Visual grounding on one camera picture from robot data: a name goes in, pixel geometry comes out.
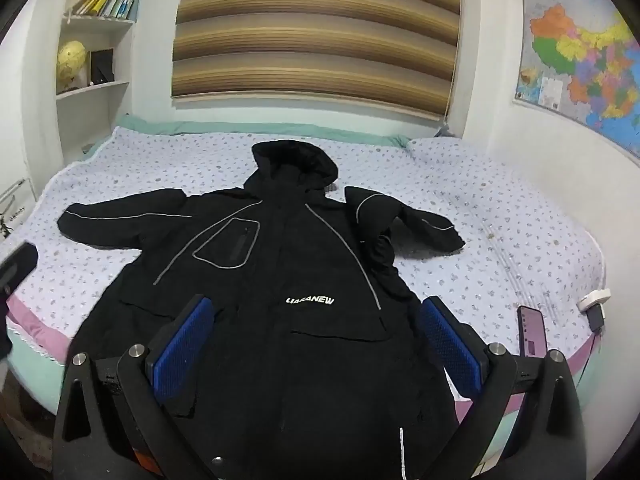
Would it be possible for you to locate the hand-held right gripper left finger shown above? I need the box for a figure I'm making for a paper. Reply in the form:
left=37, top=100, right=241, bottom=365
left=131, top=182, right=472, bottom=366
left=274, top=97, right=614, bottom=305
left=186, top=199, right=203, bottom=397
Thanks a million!
left=52, top=295, right=237, bottom=480

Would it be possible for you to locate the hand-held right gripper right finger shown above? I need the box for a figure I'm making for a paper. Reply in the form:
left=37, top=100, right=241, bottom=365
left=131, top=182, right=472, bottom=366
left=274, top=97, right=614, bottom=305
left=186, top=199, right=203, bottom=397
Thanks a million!
left=420, top=295, right=587, bottom=480

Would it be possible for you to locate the black hooded jacket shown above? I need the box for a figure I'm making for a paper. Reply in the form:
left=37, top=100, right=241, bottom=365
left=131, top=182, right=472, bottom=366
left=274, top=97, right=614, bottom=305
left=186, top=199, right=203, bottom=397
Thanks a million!
left=57, top=140, right=483, bottom=480

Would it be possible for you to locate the purple smartphone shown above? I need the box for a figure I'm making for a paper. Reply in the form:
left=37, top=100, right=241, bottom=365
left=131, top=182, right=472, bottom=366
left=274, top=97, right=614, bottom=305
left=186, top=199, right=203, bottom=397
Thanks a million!
left=516, top=305, right=546, bottom=359

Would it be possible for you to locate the white power adapter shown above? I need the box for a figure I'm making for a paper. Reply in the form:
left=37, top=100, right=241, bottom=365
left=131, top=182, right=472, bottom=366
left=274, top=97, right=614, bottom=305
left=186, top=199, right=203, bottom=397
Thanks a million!
left=577, top=289, right=614, bottom=314

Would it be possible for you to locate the bed with floral bedspread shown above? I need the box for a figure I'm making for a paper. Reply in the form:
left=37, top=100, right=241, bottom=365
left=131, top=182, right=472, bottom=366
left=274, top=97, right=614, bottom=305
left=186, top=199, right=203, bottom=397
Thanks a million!
left=0, top=112, right=608, bottom=461

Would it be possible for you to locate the yellow globe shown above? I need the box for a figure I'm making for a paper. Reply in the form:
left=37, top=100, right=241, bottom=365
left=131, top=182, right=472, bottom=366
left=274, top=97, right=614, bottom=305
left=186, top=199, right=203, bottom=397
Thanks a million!
left=56, top=40, right=89, bottom=92

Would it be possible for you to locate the wooden slatted headboard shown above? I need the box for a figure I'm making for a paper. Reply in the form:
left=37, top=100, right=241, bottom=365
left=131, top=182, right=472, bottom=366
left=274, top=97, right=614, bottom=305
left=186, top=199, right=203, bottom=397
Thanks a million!
left=171, top=0, right=463, bottom=122

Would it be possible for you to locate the black picture frame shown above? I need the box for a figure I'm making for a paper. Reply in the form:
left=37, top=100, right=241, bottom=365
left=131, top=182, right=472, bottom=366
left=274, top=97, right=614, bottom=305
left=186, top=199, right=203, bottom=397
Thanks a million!
left=89, top=48, right=115, bottom=86

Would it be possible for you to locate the white wall bookshelf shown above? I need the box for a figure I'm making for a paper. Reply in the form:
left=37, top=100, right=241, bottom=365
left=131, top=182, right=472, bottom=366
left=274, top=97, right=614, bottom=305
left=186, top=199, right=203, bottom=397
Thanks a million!
left=50, top=0, right=153, bottom=161

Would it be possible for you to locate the colourful wall map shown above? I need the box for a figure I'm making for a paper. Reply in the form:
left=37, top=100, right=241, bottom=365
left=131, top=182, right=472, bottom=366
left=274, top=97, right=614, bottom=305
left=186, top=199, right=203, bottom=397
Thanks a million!
left=512, top=0, right=640, bottom=166

